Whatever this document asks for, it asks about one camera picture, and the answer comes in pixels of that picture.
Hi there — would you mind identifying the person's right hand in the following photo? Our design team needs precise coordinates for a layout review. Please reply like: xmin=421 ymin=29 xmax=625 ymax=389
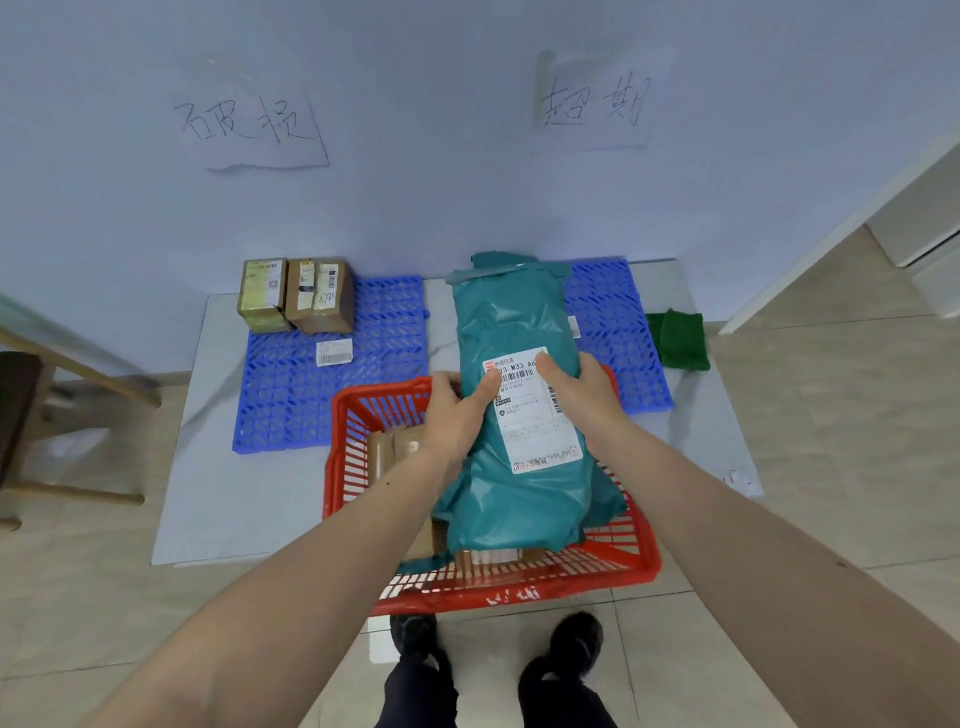
xmin=534 ymin=350 xmax=631 ymax=459

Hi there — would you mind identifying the green cloth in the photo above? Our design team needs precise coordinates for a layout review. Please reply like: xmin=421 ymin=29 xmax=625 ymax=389
xmin=644 ymin=308 xmax=712 ymax=373

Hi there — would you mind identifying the straight-edge paper wall sign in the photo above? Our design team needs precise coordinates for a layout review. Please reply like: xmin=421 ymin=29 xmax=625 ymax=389
xmin=533 ymin=48 xmax=676 ymax=151

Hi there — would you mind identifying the white cabinet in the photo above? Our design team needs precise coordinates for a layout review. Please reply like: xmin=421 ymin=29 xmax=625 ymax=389
xmin=866 ymin=138 xmax=960 ymax=320

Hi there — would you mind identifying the person's black shoe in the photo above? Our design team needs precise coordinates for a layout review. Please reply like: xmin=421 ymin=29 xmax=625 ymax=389
xmin=389 ymin=613 xmax=439 ymax=661
xmin=549 ymin=611 xmax=605 ymax=680

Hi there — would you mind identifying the person's black left shoe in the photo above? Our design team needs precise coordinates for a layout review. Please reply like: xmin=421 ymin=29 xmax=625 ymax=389
xmin=389 ymin=613 xmax=439 ymax=661

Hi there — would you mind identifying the person's left hand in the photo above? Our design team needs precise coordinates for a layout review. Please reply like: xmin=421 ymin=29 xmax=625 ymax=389
xmin=423 ymin=367 xmax=502 ymax=481

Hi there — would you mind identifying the wooden chair dark seat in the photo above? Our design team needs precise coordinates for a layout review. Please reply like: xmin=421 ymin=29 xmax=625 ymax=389
xmin=0 ymin=326 xmax=163 ymax=534

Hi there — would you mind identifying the blue plastic pallet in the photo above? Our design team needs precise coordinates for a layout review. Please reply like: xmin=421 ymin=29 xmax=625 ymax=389
xmin=231 ymin=275 xmax=430 ymax=456
xmin=562 ymin=257 xmax=675 ymax=416

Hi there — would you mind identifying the person's leg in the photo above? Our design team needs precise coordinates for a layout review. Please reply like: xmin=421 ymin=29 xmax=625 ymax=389
xmin=517 ymin=656 xmax=620 ymax=728
xmin=374 ymin=652 xmax=460 ymax=728

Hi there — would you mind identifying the taped brown cardboard box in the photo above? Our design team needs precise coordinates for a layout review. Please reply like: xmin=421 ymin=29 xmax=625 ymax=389
xmin=284 ymin=257 xmax=356 ymax=336

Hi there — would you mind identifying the long teal mailer bag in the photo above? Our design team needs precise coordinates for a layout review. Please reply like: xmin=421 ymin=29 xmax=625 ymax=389
xmin=431 ymin=262 xmax=630 ymax=555

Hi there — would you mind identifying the person's black right shoe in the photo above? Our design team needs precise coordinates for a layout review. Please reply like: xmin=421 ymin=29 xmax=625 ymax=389
xmin=549 ymin=611 xmax=605 ymax=680

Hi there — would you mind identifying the person's right leg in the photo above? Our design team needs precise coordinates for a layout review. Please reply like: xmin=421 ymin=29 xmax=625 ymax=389
xmin=517 ymin=656 xmax=620 ymax=728

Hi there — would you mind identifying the red plastic basket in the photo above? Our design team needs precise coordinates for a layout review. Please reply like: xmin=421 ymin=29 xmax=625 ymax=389
xmin=322 ymin=363 xmax=663 ymax=618

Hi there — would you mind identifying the torn-edge paper wall sign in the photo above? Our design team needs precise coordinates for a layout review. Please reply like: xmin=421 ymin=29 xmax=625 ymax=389
xmin=170 ymin=71 xmax=331 ymax=172

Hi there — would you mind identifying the large taped cardboard box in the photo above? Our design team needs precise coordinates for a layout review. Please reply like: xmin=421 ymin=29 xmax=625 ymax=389
xmin=365 ymin=424 xmax=454 ymax=564

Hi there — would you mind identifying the person's left forearm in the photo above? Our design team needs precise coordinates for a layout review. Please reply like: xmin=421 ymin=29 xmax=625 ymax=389
xmin=74 ymin=446 xmax=463 ymax=728

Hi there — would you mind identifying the yellow label cardboard box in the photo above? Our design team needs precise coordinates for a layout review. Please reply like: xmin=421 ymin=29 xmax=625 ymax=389
xmin=236 ymin=258 xmax=292 ymax=334

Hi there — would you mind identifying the person's left leg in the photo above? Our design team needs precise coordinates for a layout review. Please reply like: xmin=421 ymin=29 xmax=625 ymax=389
xmin=374 ymin=652 xmax=460 ymax=728

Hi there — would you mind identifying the person's right forearm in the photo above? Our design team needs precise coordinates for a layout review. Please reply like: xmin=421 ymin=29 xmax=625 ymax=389
xmin=592 ymin=419 xmax=960 ymax=728

